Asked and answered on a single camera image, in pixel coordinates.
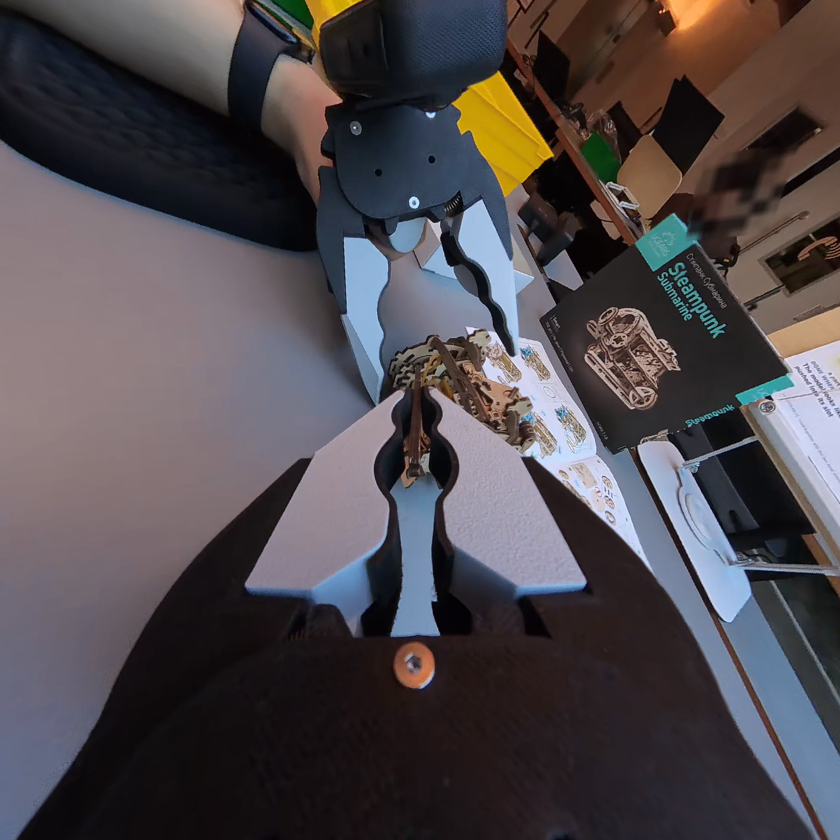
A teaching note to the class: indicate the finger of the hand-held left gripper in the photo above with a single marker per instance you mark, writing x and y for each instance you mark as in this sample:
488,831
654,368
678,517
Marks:
492,269
361,295

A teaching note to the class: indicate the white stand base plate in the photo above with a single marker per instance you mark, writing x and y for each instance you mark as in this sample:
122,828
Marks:
702,544

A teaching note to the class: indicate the printed instruction sheet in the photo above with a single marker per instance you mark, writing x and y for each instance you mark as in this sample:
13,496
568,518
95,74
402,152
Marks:
817,400

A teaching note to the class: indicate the black wristwatch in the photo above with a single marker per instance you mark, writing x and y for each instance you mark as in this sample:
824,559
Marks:
253,59

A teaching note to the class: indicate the person's left forearm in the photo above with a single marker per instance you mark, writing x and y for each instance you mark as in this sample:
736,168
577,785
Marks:
164,39

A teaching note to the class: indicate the person's left hand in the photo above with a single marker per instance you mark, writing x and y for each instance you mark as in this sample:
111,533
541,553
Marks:
295,111

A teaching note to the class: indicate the green box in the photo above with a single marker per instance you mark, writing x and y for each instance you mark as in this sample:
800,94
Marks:
600,157

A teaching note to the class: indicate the black model kit box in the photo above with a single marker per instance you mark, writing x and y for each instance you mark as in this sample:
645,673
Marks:
656,354

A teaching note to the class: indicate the white chair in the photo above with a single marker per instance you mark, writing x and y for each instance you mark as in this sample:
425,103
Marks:
649,174

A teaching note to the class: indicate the illustrated instruction booklet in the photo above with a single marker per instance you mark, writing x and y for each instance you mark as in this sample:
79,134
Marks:
571,433

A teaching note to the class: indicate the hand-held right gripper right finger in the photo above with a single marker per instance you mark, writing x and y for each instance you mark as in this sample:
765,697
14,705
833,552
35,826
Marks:
505,525

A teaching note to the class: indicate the yellow plastic bin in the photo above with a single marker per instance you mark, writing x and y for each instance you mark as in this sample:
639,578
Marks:
505,138

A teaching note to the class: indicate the black padded wrist rest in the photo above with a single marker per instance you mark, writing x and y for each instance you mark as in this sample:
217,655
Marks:
131,151

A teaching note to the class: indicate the thin wooden stick part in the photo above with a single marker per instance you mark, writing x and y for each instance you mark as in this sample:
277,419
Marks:
416,426

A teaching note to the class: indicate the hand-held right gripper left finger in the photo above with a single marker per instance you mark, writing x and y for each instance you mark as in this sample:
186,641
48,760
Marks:
328,518

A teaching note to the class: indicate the white stand with paper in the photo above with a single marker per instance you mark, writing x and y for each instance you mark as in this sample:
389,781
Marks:
787,459

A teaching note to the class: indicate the wooden mechanical model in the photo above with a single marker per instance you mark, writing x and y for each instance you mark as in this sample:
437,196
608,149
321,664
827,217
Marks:
472,387

